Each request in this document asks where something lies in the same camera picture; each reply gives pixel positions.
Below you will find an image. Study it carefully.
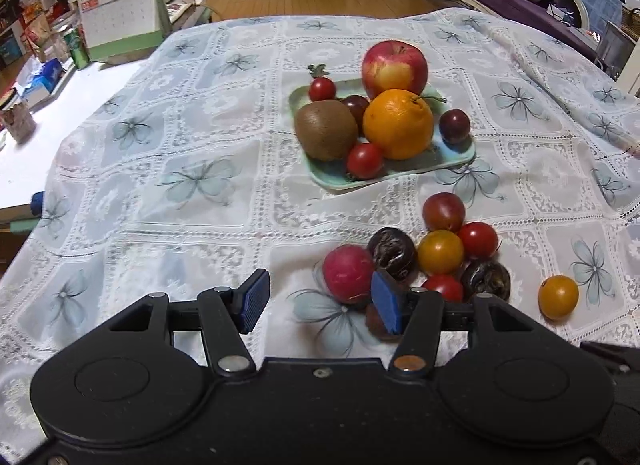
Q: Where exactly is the dark plum behind kiwi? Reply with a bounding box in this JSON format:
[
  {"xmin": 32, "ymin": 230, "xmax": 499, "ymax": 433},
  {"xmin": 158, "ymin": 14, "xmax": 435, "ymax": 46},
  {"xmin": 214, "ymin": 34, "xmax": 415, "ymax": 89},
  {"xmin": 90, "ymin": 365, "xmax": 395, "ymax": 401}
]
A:
[{"xmin": 341, "ymin": 94, "xmax": 370, "ymax": 136}]

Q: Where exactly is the small red strawberry tomato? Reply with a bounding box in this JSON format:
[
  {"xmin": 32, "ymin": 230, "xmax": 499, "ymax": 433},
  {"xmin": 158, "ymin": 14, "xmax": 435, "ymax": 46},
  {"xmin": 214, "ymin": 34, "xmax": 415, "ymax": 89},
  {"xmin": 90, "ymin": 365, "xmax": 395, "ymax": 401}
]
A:
[{"xmin": 307, "ymin": 64, "xmax": 336, "ymax": 102}]

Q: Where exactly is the red cherry tomato right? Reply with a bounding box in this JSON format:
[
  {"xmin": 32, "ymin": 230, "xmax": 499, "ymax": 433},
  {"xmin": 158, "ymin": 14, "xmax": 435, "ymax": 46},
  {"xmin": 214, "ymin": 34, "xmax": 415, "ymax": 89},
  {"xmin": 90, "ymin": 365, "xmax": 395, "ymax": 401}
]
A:
[{"xmin": 458, "ymin": 221, "xmax": 499, "ymax": 260}]

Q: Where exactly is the red radish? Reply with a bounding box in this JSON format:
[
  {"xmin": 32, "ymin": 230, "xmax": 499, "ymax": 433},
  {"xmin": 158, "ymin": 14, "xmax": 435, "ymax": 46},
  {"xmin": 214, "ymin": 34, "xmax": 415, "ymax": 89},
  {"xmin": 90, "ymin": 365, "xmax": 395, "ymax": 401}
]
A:
[{"xmin": 322, "ymin": 244, "xmax": 374, "ymax": 305}]

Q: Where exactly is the patterned paper cup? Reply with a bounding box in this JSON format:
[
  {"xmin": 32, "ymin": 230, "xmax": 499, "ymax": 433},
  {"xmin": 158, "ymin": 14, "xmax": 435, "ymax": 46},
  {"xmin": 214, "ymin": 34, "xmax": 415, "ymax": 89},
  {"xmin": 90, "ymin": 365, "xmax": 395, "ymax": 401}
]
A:
[{"xmin": 1, "ymin": 102, "xmax": 37, "ymax": 144}]

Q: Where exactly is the dark red tomato back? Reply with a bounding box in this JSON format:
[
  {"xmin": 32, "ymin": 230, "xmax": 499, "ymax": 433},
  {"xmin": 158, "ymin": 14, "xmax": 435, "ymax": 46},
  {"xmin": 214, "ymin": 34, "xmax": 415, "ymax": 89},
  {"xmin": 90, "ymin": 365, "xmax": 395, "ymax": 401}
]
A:
[{"xmin": 422, "ymin": 192, "xmax": 466, "ymax": 232}]

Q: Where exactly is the white lace floral tablecloth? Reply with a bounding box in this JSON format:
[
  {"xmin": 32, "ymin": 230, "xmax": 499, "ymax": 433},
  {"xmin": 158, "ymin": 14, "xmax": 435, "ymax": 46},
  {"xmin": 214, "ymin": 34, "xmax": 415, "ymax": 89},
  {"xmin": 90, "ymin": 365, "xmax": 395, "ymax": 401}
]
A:
[{"xmin": 1, "ymin": 9, "xmax": 639, "ymax": 462}]

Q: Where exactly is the red cherry tomato on plate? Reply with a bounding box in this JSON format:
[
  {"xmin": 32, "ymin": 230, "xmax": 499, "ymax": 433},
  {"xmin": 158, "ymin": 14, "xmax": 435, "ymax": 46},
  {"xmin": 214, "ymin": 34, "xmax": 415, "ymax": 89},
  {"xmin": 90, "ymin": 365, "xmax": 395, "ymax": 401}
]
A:
[{"xmin": 346, "ymin": 143, "xmax": 384, "ymax": 180}]

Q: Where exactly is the brown kiwi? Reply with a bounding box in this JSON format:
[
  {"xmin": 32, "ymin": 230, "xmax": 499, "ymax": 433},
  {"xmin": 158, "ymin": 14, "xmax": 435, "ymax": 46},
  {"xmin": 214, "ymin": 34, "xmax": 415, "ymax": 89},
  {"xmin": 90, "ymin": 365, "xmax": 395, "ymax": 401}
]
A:
[{"xmin": 294, "ymin": 100, "xmax": 359, "ymax": 162}]

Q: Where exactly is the green drink can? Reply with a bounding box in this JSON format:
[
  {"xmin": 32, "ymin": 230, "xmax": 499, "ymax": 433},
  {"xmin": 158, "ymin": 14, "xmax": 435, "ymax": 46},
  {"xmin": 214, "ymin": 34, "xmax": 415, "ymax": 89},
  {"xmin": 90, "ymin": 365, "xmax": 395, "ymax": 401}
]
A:
[{"xmin": 63, "ymin": 28, "xmax": 90, "ymax": 69}]

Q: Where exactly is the orange cherry tomato in pile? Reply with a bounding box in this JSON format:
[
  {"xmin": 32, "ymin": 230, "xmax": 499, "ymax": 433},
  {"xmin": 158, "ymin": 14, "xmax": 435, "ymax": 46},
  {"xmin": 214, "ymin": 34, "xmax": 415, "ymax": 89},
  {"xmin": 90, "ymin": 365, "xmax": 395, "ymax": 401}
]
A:
[{"xmin": 418, "ymin": 230, "xmax": 464, "ymax": 275}]

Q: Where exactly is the white green desk calendar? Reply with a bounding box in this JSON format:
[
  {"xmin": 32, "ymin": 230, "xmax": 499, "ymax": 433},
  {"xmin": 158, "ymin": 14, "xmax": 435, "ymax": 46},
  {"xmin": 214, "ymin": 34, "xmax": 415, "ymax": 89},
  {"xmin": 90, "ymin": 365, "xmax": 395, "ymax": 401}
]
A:
[{"xmin": 77, "ymin": 0, "xmax": 171, "ymax": 62}]

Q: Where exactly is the lone orange cherry tomato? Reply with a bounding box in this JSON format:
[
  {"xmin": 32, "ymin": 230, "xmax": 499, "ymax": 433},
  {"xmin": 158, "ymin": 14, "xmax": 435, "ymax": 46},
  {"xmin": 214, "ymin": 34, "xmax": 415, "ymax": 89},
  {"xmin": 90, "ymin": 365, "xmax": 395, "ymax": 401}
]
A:
[{"xmin": 538, "ymin": 275, "xmax": 579, "ymax": 321}]

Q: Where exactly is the blue tissue box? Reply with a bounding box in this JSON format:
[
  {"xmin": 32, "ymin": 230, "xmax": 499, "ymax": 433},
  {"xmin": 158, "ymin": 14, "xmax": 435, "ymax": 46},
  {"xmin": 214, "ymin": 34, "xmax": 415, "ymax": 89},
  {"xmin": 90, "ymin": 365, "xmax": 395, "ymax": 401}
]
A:
[{"xmin": 14, "ymin": 56, "xmax": 63, "ymax": 108}]

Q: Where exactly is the orange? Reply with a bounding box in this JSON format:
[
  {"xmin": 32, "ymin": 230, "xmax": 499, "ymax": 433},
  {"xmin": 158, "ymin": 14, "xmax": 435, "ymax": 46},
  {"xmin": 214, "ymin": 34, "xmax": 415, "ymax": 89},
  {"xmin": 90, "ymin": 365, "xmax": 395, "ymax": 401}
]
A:
[{"xmin": 362, "ymin": 89, "xmax": 434, "ymax": 160}]

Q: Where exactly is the light green plate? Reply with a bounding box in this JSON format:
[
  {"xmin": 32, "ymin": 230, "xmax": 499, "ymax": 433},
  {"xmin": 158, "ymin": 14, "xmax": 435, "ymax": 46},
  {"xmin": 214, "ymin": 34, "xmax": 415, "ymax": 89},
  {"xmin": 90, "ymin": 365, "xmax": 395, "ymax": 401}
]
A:
[{"xmin": 303, "ymin": 84, "xmax": 476, "ymax": 193}]

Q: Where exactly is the dark plum on plate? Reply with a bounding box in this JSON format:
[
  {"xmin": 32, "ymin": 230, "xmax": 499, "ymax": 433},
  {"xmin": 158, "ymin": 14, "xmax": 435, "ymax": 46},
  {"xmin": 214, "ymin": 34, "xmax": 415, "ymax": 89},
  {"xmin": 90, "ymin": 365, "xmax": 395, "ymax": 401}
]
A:
[{"xmin": 438, "ymin": 108, "xmax": 471, "ymax": 144}]

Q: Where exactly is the red cherry tomato centre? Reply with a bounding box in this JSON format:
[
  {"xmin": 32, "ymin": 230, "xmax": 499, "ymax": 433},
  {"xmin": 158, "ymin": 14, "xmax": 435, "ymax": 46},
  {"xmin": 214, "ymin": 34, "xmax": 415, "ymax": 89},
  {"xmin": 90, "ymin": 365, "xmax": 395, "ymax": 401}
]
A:
[{"xmin": 422, "ymin": 274, "xmax": 464, "ymax": 303}]

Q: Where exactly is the dark water chestnut right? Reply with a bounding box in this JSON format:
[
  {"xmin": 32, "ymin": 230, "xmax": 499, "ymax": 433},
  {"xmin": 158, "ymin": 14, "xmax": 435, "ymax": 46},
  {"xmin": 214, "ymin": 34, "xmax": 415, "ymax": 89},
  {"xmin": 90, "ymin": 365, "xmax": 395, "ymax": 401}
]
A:
[{"xmin": 460, "ymin": 260, "xmax": 511, "ymax": 301}]

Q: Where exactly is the red apple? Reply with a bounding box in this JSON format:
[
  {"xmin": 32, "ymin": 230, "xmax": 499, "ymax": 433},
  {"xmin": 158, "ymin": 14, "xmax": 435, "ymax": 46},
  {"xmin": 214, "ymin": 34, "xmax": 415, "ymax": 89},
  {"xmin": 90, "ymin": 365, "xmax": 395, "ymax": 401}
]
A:
[{"xmin": 361, "ymin": 40, "xmax": 428, "ymax": 100}]

